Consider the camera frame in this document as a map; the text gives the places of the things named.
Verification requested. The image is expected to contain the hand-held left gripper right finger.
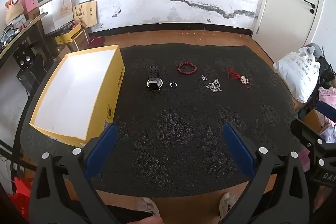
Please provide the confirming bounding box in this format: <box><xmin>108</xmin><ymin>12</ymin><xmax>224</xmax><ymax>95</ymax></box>
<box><xmin>222</xmin><ymin>123</ymin><xmax>314</xmax><ymax>224</ymax></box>

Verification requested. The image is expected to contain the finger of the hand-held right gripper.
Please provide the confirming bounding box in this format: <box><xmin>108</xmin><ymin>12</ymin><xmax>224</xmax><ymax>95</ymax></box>
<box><xmin>315</xmin><ymin>101</ymin><xmax>336</xmax><ymax>123</ymax></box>
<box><xmin>291</xmin><ymin>119</ymin><xmax>326</xmax><ymax>147</ymax></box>

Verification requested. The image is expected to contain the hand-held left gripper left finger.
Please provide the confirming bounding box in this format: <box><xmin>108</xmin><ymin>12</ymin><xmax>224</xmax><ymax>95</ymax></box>
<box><xmin>29</xmin><ymin>124</ymin><xmax>124</xmax><ymax>224</ymax></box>

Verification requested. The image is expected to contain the yellow cardboard box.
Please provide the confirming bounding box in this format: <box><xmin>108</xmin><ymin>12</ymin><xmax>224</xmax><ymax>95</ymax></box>
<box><xmin>29</xmin><ymin>45</ymin><xmax>125</xmax><ymax>148</ymax></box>

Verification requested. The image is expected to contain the silver chain necklace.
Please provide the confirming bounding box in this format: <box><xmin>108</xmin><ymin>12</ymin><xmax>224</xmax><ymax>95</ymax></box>
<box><xmin>206</xmin><ymin>79</ymin><xmax>222</xmax><ymax>93</ymax></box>

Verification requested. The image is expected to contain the red cord pendant necklace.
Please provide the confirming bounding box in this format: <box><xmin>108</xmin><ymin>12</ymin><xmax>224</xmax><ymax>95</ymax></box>
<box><xmin>227</xmin><ymin>67</ymin><xmax>253</xmax><ymax>88</ymax></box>

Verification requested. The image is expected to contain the black wrist watch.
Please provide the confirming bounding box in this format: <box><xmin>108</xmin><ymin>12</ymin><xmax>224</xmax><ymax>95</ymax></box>
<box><xmin>146</xmin><ymin>66</ymin><xmax>164</xmax><ymax>92</ymax></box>

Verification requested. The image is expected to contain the red bead bracelet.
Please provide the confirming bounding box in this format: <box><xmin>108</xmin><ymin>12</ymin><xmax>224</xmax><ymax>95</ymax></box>
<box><xmin>177</xmin><ymin>62</ymin><xmax>198</xmax><ymax>74</ymax></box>

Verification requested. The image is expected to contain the pink plastic bag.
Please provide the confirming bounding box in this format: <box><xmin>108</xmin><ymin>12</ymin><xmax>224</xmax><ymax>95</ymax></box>
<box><xmin>318</xmin><ymin>86</ymin><xmax>336</xmax><ymax>109</ymax></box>

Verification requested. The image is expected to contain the white printed plastic bag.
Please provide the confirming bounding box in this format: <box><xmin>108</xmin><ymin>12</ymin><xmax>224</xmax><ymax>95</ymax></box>
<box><xmin>273</xmin><ymin>47</ymin><xmax>322</xmax><ymax>103</ymax></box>

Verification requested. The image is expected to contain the person's right white shoe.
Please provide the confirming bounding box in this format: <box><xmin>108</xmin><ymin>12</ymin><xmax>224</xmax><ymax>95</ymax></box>
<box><xmin>219</xmin><ymin>193</ymin><xmax>239</xmax><ymax>222</ymax></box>

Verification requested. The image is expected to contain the person's white shoe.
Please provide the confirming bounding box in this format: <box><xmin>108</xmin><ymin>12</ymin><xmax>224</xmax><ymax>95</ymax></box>
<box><xmin>136</xmin><ymin>197</ymin><xmax>161</xmax><ymax>217</ymax></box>
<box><xmin>219</xmin><ymin>193</ymin><xmax>239</xmax><ymax>222</ymax></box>

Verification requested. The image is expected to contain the black patterned mat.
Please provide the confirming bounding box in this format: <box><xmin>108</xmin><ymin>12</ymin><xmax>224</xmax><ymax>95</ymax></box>
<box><xmin>21</xmin><ymin>43</ymin><xmax>302</xmax><ymax>198</ymax></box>

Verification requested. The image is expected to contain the grey chair back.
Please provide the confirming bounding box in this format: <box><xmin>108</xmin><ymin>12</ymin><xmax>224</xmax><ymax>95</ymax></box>
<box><xmin>306</xmin><ymin>43</ymin><xmax>327</xmax><ymax>59</ymax></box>

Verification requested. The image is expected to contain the person's left white shoe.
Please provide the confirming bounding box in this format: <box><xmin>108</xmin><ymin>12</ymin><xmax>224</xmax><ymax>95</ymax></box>
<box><xmin>136</xmin><ymin>197</ymin><xmax>161</xmax><ymax>217</ymax></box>

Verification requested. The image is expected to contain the red bag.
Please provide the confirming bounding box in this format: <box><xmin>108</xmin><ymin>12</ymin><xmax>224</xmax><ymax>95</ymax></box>
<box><xmin>10</xmin><ymin>176</ymin><xmax>34</xmax><ymax>218</ymax></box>

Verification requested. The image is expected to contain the red cloth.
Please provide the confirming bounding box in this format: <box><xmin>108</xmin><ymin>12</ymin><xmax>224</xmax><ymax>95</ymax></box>
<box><xmin>89</xmin><ymin>36</ymin><xmax>106</xmax><ymax>49</ymax></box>

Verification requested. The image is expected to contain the brown cardboard box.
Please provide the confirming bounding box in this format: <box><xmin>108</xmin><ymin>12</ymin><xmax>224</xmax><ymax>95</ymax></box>
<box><xmin>73</xmin><ymin>29</ymin><xmax>90</xmax><ymax>53</ymax></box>

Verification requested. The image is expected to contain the flat yellow box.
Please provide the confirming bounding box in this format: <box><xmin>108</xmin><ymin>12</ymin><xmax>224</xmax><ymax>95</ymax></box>
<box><xmin>54</xmin><ymin>27</ymin><xmax>83</xmax><ymax>45</ymax></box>

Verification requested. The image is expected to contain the black speaker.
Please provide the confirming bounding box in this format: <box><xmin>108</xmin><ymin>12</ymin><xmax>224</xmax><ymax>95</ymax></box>
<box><xmin>13</xmin><ymin>45</ymin><xmax>36</xmax><ymax>69</ymax></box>

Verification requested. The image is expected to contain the brown paper bag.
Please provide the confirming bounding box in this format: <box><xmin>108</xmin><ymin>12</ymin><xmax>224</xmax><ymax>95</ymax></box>
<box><xmin>72</xmin><ymin>0</ymin><xmax>98</xmax><ymax>28</ymax></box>

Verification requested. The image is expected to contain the white paper bag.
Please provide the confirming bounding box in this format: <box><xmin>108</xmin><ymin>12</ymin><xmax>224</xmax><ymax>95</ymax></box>
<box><xmin>41</xmin><ymin>0</ymin><xmax>75</xmax><ymax>35</ymax></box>

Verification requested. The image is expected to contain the black desk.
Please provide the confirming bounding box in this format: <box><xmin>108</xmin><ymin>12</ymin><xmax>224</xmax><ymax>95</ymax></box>
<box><xmin>0</xmin><ymin>12</ymin><xmax>51</xmax><ymax>75</ymax></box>

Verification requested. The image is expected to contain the pink box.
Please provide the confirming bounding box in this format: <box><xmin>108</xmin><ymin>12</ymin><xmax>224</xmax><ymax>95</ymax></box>
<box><xmin>20</xmin><ymin>0</ymin><xmax>39</xmax><ymax>15</ymax></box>

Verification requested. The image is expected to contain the woven straw bag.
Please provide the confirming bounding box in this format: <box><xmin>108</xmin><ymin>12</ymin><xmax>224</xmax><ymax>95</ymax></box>
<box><xmin>5</xmin><ymin>0</ymin><xmax>25</xmax><ymax>24</ymax></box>

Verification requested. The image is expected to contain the black door handle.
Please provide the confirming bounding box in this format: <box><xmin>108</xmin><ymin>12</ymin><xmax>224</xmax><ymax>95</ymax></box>
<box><xmin>304</xmin><ymin>0</ymin><xmax>317</xmax><ymax>14</ymax></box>

